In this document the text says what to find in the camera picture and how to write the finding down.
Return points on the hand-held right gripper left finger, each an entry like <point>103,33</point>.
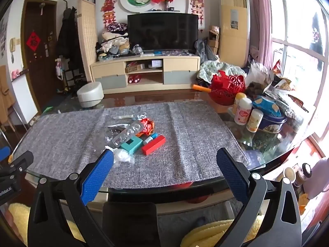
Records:
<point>97,177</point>

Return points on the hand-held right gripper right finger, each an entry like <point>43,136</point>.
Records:
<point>232,177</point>

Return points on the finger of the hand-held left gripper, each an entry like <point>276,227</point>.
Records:
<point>3,151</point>
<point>21,160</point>

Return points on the white tissue wad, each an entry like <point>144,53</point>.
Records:
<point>120,155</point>

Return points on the silver blister pack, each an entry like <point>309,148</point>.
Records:
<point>123,136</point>

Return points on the teal small box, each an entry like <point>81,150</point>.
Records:
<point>136,144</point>

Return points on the dark grey waste bin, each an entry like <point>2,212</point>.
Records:
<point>128,223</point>

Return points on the red rectangular box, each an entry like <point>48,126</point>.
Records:
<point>154,145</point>

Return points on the blue-capped glue stick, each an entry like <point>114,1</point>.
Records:
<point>150,139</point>

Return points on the small white tube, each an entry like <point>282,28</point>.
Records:
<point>123,117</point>

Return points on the orange foil wrapper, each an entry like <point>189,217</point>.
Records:
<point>147,127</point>

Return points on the silver foil wrapper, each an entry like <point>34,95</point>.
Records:
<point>140,116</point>

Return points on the grey woven table mat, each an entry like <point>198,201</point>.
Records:
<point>192,139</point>

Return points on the paper cup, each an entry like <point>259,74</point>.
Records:
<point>289,175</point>

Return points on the white board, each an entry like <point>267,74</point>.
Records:
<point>24,97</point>

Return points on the brown hanging coat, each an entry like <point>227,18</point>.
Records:
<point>5,92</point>

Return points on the white bottle yellow label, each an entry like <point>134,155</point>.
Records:
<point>254,121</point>

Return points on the white bottle pink label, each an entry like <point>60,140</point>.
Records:
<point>243,113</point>

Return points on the blue cookie tin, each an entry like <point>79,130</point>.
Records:
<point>273,126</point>

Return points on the glass jar dark lid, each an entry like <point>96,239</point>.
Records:
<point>303,176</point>

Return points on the white bottle yellow lid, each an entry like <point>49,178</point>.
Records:
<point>239,100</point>

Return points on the blue snack packet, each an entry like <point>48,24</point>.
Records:
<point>267,105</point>

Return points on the white round appliance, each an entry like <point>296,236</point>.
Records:
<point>90,94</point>

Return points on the pale purple kettle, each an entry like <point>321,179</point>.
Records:
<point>320,177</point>

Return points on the brown wooden door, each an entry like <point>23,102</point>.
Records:
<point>38,69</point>

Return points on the red plastic basket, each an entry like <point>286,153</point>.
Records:
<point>226,87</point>

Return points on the pink white toy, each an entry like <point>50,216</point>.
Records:
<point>59,68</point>

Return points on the pile of plastic bags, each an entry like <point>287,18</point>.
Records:
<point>280,87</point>

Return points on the floral cloth bundle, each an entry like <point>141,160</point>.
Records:
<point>208,69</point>

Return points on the red diamond door sign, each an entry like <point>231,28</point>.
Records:
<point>33,39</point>

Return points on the beige television cabinet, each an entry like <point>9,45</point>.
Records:
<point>180,64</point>

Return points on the black hanging coat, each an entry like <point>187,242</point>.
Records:
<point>68,36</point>

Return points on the beige standing air conditioner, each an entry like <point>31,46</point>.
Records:
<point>234,43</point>

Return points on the woven folding screen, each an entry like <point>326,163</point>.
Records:
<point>88,43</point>

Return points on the pile of clothes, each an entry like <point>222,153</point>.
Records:
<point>113,41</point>

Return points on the large window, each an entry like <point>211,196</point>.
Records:
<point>298,56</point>

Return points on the stacked cardboard boxes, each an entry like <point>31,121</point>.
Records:
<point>213,40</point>

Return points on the purple curtain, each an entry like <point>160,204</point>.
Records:
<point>261,25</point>

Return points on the black television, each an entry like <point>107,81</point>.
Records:
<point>162,33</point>

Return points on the red fish hanging ornament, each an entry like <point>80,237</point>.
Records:
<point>109,7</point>

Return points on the red tasselled hanging ornament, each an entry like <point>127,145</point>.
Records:
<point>196,5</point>

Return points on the beige wall intercom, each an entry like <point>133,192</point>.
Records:
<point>12,45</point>

